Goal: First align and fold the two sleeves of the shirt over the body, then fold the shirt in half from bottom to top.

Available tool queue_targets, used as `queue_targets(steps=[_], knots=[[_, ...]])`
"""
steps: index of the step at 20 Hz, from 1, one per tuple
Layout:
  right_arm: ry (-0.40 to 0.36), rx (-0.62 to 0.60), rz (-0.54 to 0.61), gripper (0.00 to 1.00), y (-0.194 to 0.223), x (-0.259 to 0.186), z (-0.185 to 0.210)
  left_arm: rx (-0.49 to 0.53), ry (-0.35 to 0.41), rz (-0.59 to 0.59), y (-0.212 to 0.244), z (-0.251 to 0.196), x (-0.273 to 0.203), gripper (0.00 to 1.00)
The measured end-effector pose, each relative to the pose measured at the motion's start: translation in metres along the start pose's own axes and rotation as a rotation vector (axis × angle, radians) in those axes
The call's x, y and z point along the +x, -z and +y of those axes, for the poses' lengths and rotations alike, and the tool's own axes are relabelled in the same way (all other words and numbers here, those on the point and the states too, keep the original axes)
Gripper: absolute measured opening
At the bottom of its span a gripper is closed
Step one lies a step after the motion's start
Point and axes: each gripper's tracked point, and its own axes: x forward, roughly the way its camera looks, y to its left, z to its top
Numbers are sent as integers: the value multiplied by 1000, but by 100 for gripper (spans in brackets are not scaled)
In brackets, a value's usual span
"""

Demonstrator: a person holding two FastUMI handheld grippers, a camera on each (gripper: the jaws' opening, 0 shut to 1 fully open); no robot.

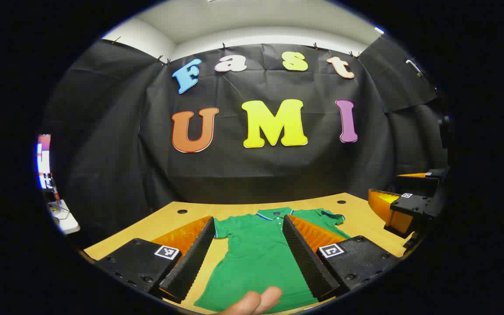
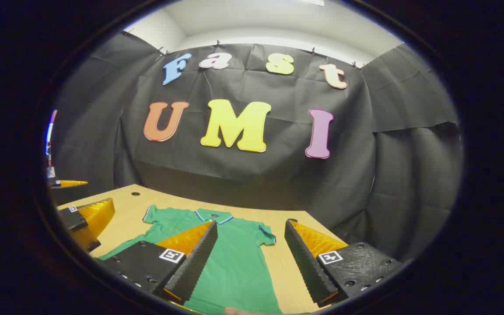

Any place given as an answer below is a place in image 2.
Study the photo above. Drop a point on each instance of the black backdrop cloth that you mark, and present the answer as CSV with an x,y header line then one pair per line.
x,y
243,175

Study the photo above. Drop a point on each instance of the lit monitor screen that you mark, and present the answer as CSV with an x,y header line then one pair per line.
x,y
50,131

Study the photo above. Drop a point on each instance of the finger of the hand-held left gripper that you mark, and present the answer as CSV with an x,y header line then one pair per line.
x,y
70,183
72,218

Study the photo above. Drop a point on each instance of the green T-shirt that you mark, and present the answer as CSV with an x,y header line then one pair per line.
x,y
239,262

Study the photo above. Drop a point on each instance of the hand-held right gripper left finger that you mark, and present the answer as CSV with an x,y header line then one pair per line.
x,y
195,267

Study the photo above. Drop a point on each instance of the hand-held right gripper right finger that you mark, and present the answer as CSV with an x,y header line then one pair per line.
x,y
306,267

